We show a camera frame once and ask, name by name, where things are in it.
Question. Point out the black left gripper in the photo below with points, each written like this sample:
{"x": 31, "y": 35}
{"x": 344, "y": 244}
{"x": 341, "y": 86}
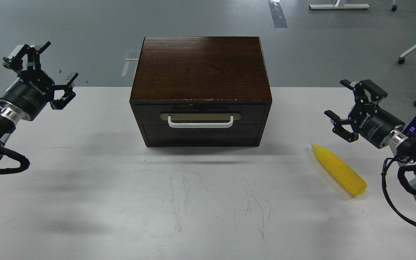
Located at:
{"x": 33, "y": 88}

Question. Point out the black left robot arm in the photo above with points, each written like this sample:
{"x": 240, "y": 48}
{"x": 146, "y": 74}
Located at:
{"x": 11, "y": 161}

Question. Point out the white desk base bar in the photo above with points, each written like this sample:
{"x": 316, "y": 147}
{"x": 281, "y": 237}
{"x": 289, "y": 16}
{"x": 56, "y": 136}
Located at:
{"x": 339, "y": 4}

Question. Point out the wooden drawer with white handle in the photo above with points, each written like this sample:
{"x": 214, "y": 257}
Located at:
{"x": 161, "y": 115}

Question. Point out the dark wooden cabinet box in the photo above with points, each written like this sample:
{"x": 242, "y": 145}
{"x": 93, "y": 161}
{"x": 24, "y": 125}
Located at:
{"x": 207, "y": 69}

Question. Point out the yellow corn cob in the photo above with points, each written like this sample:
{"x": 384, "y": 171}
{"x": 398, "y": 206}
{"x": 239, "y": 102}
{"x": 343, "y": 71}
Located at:
{"x": 339, "y": 170}

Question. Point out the grey floor tape strip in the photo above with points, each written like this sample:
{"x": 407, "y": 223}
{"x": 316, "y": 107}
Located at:
{"x": 277, "y": 14}

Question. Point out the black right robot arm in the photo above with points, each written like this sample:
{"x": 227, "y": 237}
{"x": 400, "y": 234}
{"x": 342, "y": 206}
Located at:
{"x": 403, "y": 142}

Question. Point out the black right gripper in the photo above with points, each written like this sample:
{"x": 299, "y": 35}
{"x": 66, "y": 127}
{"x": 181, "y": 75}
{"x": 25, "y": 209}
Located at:
{"x": 370, "y": 121}

